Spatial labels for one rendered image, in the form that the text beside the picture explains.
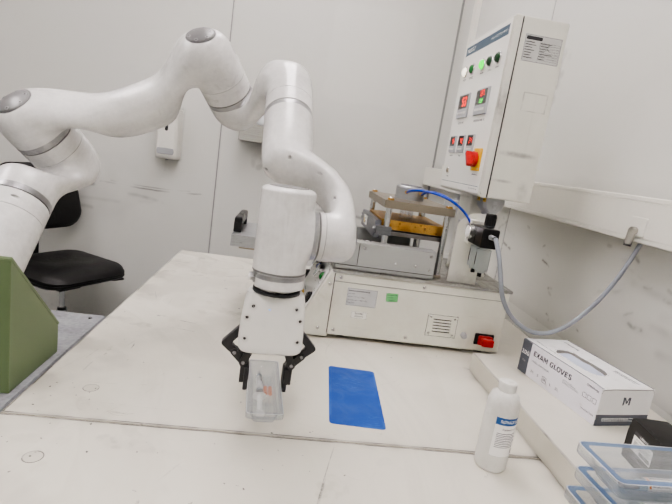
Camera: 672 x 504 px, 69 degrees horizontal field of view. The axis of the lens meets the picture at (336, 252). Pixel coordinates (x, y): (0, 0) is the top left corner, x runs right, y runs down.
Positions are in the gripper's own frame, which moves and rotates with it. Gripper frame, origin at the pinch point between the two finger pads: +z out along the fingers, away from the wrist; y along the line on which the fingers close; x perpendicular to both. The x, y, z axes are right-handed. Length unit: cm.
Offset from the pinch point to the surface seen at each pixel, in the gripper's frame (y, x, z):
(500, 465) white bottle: 37.1, -12.7, 5.9
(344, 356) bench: 19.7, 27.9, 7.5
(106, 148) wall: -84, 207, -22
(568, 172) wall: 84, 56, -42
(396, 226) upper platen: 32, 44, -22
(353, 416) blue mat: 16.6, 2.0, 7.4
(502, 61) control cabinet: 48, 38, -64
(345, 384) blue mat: 17.4, 14.0, 7.4
